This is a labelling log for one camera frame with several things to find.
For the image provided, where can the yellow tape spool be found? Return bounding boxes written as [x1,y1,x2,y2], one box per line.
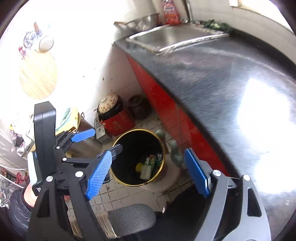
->
[135,163,144,173]

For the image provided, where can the black gold-rimmed trash bin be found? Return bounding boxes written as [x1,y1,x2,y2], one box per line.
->
[110,129,166,187]

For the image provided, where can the left hand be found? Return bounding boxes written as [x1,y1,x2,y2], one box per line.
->
[23,183,37,207]

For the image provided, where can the red rice cooker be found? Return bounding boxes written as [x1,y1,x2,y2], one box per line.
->
[97,94,135,137]

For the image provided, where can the dark brown clay jar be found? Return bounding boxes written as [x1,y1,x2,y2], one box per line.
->
[127,94,152,120]

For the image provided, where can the round wooden cutting board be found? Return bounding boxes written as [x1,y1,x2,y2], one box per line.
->
[18,51,58,99]

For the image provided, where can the round metal strainer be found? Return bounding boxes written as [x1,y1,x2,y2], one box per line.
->
[39,36,54,53]

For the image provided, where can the steel bowl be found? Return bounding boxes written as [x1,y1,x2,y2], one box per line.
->
[114,13,159,33]

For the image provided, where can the stainless steel sink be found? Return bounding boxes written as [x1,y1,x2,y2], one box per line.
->
[125,24,229,55]

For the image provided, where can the dark green rag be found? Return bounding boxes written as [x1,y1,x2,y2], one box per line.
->
[197,19,233,34]

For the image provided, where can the chrome faucet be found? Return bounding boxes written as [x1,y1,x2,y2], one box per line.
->
[182,0,193,23]

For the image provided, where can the red detergent bottle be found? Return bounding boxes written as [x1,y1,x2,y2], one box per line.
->
[162,0,180,25]

